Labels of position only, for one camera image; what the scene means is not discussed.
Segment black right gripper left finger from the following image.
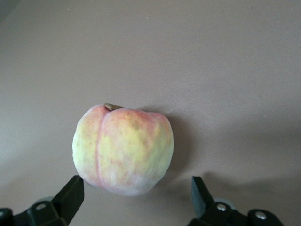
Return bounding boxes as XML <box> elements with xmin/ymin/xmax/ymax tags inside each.
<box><xmin>0</xmin><ymin>175</ymin><xmax>85</xmax><ymax>226</ymax></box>

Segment yellow pink peach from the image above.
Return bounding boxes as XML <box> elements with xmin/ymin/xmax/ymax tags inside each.
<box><xmin>72</xmin><ymin>103</ymin><xmax>175</xmax><ymax>197</ymax></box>

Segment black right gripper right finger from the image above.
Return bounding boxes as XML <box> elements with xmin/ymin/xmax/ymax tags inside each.
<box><xmin>188</xmin><ymin>176</ymin><xmax>283</xmax><ymax>226</ymax></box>

